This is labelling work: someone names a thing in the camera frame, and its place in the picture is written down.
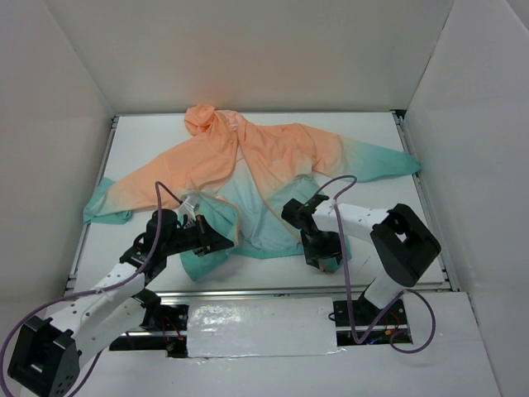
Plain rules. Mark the orange and teal jacket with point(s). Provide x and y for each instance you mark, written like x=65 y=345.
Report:
x=243 y=174

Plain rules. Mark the aluminium front rail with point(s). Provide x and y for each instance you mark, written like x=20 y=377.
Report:
x=173 y=296

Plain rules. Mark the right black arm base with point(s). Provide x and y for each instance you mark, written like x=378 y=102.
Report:
x=393 y=321

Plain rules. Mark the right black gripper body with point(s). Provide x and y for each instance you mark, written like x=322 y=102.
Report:
x=321 y=256

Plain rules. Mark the white foil covered panel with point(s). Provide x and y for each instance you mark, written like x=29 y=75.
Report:
x=260 y=327

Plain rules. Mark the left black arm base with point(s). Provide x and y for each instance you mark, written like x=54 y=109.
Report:
x=169 y=334

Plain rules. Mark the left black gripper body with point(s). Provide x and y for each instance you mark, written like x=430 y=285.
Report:
x=202 y=236

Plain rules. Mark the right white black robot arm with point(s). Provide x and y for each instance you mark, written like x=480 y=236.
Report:
x=405 y=246

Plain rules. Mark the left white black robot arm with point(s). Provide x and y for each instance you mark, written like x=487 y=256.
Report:
x=50 y=353

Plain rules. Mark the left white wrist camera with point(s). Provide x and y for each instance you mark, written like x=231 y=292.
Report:
x=187 y=210

